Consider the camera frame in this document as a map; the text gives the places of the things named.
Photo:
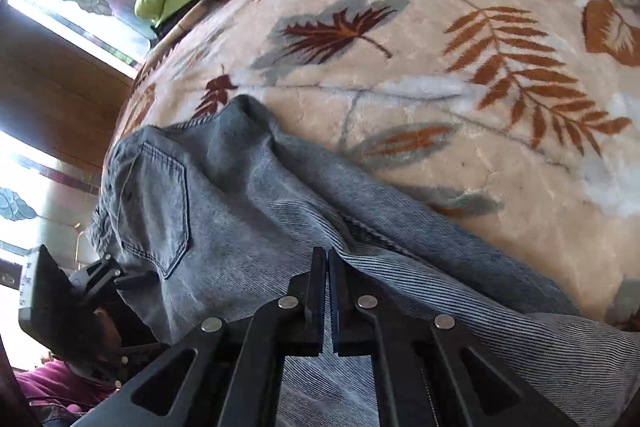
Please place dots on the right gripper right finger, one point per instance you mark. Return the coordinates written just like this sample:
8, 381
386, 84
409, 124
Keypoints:
431, 372

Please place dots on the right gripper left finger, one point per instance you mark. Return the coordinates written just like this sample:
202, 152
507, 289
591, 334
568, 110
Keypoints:
225, 373

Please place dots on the grey denim pants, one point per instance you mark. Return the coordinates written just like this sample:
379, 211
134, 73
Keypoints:
227, 208

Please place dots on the leaf pattern beige blanket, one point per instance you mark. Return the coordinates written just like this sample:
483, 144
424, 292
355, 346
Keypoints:
517, 118

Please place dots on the stained glass window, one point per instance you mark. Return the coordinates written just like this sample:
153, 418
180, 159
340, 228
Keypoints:
108, 30

